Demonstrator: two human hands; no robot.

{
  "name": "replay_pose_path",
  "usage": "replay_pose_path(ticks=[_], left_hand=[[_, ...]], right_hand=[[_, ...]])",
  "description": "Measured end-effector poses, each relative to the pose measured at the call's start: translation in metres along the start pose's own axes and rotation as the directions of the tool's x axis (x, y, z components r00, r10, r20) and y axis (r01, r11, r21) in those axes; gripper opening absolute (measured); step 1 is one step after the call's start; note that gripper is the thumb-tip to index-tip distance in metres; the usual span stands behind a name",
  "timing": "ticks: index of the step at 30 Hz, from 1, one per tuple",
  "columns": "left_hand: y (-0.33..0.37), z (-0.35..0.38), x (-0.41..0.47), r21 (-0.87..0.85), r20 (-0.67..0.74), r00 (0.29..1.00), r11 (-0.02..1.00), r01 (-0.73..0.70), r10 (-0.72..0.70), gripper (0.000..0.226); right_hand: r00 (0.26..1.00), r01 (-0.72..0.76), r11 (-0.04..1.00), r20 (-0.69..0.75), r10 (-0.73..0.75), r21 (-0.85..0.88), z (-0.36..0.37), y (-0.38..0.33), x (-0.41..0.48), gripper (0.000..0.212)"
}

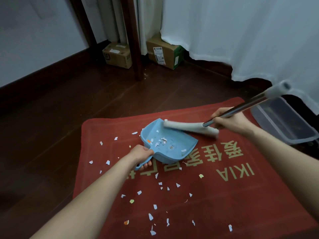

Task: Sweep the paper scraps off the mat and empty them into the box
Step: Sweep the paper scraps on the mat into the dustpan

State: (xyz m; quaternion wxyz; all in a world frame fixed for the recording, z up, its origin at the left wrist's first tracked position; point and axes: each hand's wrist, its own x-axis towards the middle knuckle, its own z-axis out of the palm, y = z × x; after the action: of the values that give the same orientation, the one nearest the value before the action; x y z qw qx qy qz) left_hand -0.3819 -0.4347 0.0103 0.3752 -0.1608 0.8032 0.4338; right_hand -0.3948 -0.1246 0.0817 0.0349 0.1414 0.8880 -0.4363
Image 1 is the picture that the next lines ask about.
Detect clear plastic storage bin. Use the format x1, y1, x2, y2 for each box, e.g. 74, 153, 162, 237
250, 96, 319, 145

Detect person's right forearm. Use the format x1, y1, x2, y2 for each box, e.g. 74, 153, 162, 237
243, 125, 319, 222

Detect blue plastic dustpan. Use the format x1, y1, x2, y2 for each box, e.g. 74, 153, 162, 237
134, 118, 199, 171

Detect red doormat gold lettering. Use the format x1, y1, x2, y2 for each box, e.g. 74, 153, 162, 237
72, 97, 319, 239

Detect small brown cardboard box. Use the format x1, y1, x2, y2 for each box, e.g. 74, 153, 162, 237
102, 42, 133, 69

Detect person's left hand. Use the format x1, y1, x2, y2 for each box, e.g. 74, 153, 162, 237
126, 144, 155, 171

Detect white broom with metal handle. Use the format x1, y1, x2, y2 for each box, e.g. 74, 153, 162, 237
163, 80, 292, 139

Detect person's left forearm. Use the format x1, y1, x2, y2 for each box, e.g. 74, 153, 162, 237
30, 156, 136, 239

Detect cardboard box with green side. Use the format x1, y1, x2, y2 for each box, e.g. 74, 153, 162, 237
146, 33, 185, 70

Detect person's right hand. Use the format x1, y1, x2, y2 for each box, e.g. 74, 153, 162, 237
210, 107, 252, 137

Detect beige curtain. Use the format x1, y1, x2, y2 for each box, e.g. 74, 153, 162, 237
96, 0, 164, 55

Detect dark wooden furniture leg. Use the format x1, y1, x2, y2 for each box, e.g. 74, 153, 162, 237
119, 0, 144, 82
68, 0, 98, 49

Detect white curtain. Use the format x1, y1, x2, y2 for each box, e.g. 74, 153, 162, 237
159, 0, 319, 115

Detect white paper scraps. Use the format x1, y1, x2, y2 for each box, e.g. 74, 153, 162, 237
88, 130, 234, 236

